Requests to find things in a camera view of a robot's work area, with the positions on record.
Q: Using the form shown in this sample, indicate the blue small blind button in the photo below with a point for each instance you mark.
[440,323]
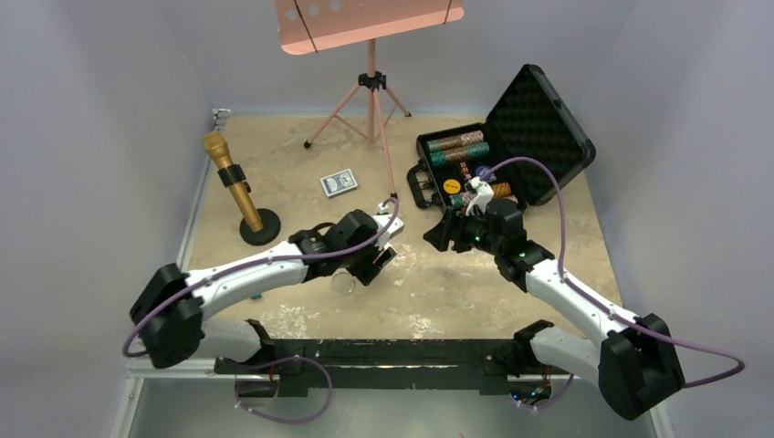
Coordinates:
[485,174]

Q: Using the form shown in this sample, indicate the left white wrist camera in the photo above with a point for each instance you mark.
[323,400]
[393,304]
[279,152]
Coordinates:
[389,224]

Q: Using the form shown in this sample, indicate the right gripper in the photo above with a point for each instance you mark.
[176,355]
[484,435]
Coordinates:
[442,233]

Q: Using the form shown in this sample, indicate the black poker case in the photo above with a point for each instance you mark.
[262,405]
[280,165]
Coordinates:
[529,120]

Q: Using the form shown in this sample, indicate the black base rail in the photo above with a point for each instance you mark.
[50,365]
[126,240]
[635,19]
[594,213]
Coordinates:
[293,367]

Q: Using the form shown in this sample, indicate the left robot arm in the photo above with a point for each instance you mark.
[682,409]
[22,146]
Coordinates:
[174,316]

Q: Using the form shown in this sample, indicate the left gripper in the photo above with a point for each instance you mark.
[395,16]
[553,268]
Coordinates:
[366,271]

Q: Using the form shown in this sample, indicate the red dice row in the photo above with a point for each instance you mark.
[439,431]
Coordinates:
[465,171]

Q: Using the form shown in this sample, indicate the pink music stand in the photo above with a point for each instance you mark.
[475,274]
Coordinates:
[306,27]

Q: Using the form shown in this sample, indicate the blue playing card deck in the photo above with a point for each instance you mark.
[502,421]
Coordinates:
[339,183]

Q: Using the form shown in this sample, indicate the black round microphone base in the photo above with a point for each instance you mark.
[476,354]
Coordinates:
[270,226]

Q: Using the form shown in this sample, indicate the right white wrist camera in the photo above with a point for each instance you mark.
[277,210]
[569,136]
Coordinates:
[481,195]

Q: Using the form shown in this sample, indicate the clear round disc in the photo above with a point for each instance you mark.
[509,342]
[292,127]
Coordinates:
[343,283]

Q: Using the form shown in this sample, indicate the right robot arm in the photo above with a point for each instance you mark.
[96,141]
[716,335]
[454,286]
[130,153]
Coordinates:
[624,355]

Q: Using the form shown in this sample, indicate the gold microphone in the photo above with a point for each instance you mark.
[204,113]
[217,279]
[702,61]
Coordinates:
[231,176]

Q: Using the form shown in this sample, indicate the orange green chip row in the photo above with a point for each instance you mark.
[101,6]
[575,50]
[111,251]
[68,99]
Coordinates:
[500,190]

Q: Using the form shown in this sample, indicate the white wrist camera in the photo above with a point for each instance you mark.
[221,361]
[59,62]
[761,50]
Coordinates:
[481,195]
[389,224]

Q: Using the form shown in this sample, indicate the yellow big blind button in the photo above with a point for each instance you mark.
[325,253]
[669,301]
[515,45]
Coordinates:
[452,186]

